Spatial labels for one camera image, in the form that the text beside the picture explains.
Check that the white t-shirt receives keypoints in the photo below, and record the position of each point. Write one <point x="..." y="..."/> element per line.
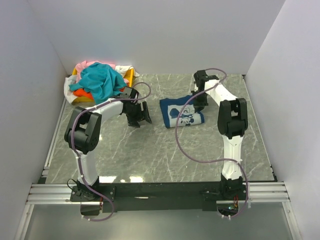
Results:
<point x="69" y="96"/>

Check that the pink t-shirt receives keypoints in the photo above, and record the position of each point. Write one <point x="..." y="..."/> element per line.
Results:
<point x="82" y="65"/>

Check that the aluminium frame rail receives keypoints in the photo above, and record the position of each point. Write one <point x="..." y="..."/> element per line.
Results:
<point x="150" y="154"/>

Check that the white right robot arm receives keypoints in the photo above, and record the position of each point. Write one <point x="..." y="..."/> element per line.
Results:
<point x="232" y="122"/>

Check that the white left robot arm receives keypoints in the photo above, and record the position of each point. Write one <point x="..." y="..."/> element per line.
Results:
<point x="84" y="128"/>

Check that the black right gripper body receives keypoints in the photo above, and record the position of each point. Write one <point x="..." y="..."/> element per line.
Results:
<point x="202" y="97"/>

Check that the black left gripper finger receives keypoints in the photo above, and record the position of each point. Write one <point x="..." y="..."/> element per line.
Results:
<point x="133" y="120"/>
<point x="145" y="115"/>

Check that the dark blue t-shirt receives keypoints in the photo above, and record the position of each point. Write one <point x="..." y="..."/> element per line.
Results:
<point x="170" y="109"/>

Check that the orange t-shirt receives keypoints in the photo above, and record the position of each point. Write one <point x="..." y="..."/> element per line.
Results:
<point x="83" y="96"/>

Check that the yellow plastic bin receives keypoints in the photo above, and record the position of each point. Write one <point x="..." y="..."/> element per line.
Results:
<point x="129" y="77"/>

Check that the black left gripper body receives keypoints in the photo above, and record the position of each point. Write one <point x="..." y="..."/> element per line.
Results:
<point x="135" y="110"/>

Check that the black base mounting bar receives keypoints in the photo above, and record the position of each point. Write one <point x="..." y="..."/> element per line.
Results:
<point x="156" y="196"/>

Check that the teal t-shirt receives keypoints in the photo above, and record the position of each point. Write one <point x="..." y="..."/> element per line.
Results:
<point x="101" y="80"/>

